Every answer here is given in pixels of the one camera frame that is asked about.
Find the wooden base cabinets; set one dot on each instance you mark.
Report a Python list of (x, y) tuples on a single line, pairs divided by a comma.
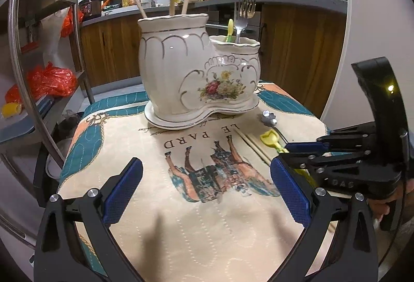
[(300, 52)]

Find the built-in steel oven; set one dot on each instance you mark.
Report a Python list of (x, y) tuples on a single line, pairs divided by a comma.
[(215, 17)]

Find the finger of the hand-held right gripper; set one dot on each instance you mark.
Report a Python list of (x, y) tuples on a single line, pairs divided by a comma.
[(307, 147), (349, 172)]

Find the crumpled red plastic bag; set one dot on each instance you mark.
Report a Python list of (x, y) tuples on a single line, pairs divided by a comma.
[(51, 80)]

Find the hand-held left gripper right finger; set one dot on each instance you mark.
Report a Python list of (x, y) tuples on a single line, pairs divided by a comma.
[(289, 190)]

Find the floral white ceramic utensil holder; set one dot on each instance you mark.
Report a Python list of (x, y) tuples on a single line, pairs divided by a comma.
[(168, 75)]

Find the hanging red plastic bag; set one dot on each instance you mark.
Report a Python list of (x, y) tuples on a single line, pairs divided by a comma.
[(68, 23)]

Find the printed quilted table mat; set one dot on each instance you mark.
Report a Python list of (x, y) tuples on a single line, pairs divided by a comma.
[(181, 236)]

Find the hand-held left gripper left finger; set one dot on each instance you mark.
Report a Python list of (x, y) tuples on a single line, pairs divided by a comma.
[(124, 191)]

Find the small yellow object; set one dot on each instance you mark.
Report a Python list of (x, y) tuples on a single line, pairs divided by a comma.
[(11, 109)]

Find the silver fork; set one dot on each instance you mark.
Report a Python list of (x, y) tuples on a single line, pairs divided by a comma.
[(239, 26)]

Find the gold fork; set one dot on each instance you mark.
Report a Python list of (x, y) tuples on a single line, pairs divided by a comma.
[(250, 10)]

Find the silver flower-shaped spoon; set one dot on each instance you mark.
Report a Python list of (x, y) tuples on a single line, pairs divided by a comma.
[(269, 119)]

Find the black electric pressure cooker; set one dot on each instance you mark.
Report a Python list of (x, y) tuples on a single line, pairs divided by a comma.
[(90, 7)]

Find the person's right hand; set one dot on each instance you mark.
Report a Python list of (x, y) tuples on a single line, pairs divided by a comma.
[(378, 207)]

